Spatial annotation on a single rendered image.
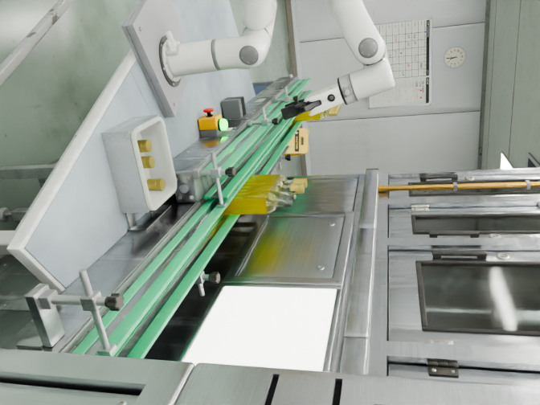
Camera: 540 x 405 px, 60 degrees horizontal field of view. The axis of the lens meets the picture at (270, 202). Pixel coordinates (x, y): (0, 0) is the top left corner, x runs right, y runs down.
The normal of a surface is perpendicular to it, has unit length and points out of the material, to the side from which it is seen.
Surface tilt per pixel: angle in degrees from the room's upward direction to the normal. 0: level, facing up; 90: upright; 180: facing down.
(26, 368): 90
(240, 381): 90
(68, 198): 0
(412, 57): 90
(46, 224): 0
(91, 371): 90
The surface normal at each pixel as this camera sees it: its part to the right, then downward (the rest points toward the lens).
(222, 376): -0.12, -0.92
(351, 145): -0.23, 0.40
